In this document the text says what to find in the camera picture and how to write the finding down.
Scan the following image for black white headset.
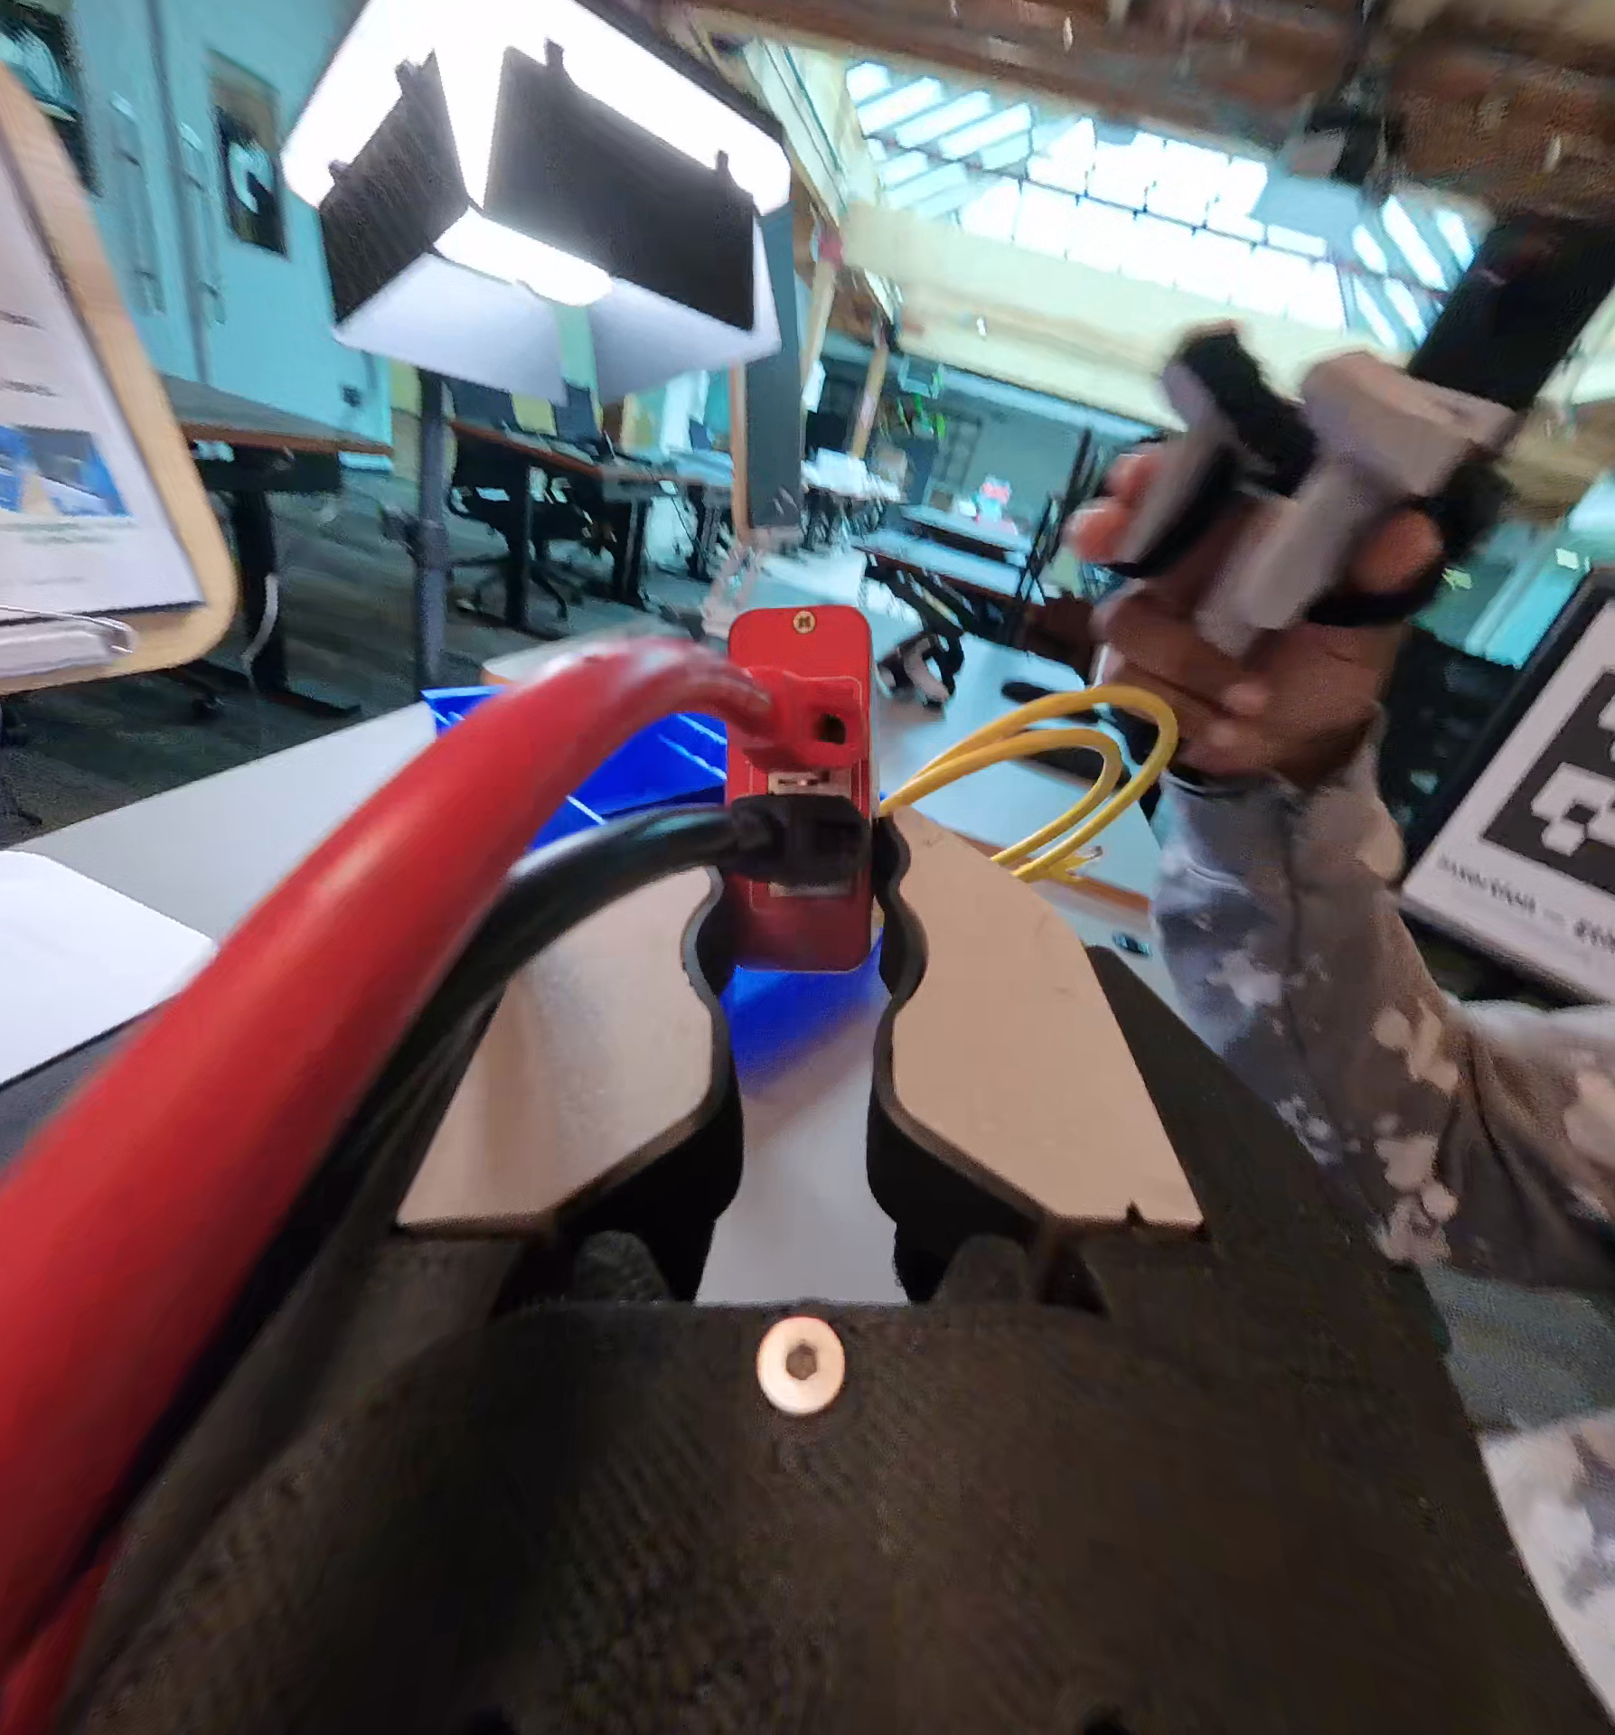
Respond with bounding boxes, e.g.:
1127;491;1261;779
873;628;967;708

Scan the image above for black framed marker sign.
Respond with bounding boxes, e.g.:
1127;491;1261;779
1399;567;1615;1008

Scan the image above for red ethernet cable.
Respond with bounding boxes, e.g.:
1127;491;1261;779
0;638;878;1735

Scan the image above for person's right hand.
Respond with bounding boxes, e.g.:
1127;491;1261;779
1068;444;1449;790

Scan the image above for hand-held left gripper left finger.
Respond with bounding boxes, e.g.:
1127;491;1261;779
398;864;740;1238

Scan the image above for studio light panel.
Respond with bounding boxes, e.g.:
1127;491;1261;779
277;0;796;409

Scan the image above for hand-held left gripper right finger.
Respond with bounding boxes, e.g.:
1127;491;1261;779
867;809;1206;1238

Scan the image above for red ethernet splitter box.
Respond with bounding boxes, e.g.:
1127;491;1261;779
724;604;882;974

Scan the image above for black ethernet cable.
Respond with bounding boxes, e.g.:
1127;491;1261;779
279;792;878;1227

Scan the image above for blue plastic bin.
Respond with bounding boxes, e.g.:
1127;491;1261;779
419;682;893;1089

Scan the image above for light wooden tablet stand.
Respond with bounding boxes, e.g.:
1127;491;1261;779
696;533;811;641

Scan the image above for grey light stand pole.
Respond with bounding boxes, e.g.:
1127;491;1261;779
405;372;459;695

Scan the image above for wooden document stand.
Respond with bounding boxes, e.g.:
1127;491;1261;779
0;0;240;701

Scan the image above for yellow ethernet cable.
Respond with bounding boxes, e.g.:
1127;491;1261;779
878;680;1183;887

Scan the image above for wooden top desk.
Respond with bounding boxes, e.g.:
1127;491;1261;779
162;377;396;716

